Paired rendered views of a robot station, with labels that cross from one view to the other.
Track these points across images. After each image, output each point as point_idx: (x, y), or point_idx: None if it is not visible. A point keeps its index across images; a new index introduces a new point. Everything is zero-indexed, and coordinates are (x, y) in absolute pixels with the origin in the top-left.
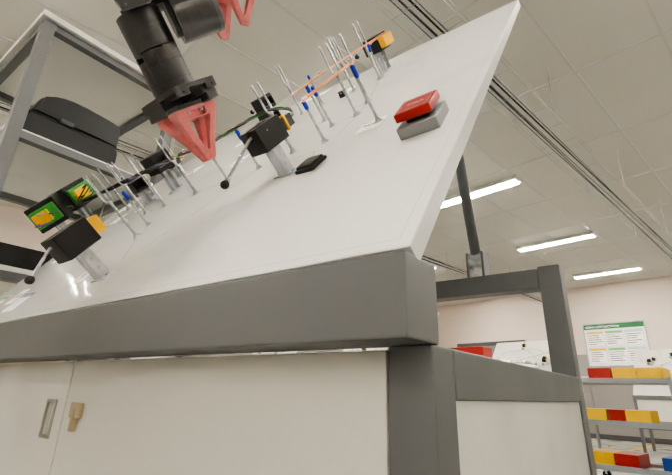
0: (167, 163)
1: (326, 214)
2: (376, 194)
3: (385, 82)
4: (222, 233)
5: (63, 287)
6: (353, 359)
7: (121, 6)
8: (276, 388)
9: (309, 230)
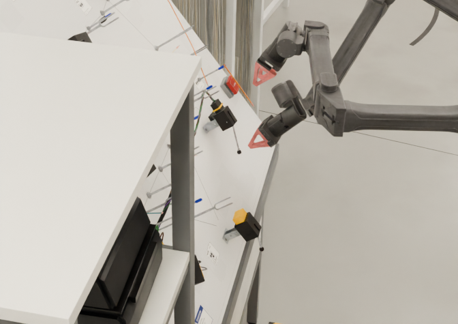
0: None
1: (254, 142)
2: (255, 129)
3: (128, 14)
4: (237, 170)
5: (215, 270)
6: None
7: (311, 116)
8: None
9: (258, 149)
